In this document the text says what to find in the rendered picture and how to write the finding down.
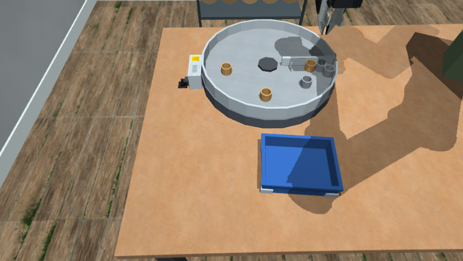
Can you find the blue open crate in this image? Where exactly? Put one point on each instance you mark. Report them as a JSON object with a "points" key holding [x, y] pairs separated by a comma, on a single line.
{"points": [[298, 162]]}

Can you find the bronze bushing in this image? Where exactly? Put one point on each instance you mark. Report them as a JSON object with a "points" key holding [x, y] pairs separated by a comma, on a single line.
{"points": [[226, 69], [310, 65], [265, 94]]}

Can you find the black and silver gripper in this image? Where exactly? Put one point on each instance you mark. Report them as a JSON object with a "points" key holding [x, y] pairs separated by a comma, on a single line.
{"points": [[323, 7]]}

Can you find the grey metal bushing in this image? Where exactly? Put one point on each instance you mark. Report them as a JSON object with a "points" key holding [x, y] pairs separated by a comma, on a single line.
{"points": [[306, 82], [320, 64], [328, 71]]}

